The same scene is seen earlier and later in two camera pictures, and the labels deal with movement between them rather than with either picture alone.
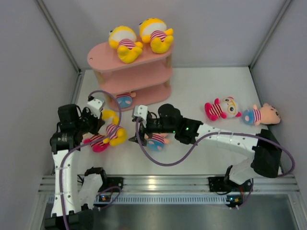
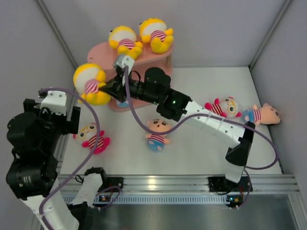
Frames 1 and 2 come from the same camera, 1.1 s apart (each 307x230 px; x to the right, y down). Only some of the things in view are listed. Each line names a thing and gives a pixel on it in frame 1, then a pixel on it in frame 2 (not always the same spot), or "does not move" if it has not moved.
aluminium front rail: x=286 y=183 does not move
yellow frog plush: x=116 y=135 → x=88 y=78
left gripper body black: x=88 y=123 → x=57 y=124
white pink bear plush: x=96 y=141 does not move
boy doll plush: x=157 y=143 does not move
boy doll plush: x=267 y=115 does not move
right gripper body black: x=154 y=126 → x=137 y=91
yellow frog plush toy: x=154 y=31 does not move
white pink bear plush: x=228 y=109 does not move
